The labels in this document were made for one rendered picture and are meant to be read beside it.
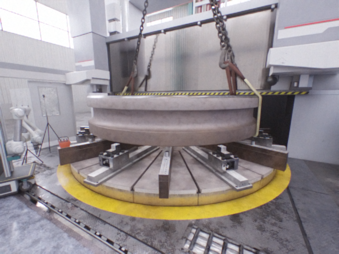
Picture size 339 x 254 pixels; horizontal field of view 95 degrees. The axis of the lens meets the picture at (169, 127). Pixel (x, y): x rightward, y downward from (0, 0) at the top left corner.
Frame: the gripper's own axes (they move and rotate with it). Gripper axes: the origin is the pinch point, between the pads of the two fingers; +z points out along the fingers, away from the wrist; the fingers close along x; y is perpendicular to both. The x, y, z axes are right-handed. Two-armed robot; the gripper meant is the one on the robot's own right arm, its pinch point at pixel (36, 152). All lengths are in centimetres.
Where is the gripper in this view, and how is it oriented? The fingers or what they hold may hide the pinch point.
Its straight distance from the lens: 402.3
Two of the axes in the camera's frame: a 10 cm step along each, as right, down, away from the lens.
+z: 0.0, 9.8, 2.0
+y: -8.1, 1.2, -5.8
